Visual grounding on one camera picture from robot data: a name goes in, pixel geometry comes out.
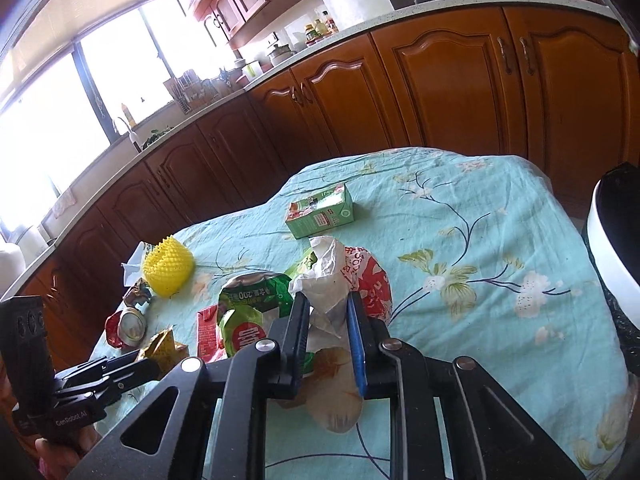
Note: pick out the crumpled gold foil wrapper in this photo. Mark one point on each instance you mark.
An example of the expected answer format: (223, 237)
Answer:
(164, 351)

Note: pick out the left hand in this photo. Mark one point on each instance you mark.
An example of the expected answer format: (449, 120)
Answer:
(57, 461)

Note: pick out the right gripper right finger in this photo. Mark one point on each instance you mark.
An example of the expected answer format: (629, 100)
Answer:
(448, 419)

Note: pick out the red milk carton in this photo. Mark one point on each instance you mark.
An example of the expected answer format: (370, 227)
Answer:
(209, 342)

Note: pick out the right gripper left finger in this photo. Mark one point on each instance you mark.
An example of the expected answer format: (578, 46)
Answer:
(207, 420)

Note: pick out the white paper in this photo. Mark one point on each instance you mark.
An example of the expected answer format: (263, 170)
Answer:
(132, 269)
(326, 288)

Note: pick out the condiment bottles on counter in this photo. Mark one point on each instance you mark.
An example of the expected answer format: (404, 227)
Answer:
(320, 28)

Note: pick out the green drink can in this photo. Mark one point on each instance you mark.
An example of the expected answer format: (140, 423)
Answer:
(248, 305)

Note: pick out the white folded paper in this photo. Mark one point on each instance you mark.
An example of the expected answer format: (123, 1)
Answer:
(132, 269)

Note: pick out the wooden kitchen cabinets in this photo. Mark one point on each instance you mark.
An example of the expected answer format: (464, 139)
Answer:
(554, 82)

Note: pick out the green milk carton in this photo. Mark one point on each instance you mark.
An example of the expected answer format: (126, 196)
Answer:
(321, 211)

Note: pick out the white kitchen faucet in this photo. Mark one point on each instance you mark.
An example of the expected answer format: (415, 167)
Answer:
(132, 135)

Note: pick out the crushed red can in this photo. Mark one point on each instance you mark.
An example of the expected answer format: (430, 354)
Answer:
(125, 328)

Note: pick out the yellow spiky fruit net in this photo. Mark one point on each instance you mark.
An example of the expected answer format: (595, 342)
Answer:
(167, 267)

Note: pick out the white rim trash bin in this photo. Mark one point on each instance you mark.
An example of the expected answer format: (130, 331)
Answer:
(611, 234)

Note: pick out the green juice pouch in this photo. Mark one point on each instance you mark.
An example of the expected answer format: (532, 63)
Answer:
(303, 265)

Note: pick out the red silver snack bag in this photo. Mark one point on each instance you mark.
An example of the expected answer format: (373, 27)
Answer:
(366, 276)

